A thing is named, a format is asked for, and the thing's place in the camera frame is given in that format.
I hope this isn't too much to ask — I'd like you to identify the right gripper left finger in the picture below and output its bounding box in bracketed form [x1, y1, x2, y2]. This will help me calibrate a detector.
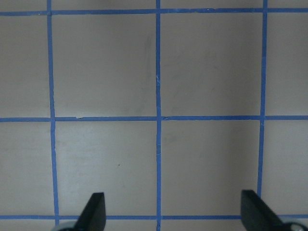
[72, 192, 106, 231]

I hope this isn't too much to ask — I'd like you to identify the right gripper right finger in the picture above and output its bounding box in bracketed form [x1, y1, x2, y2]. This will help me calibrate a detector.
[240, 190, 284, 231]

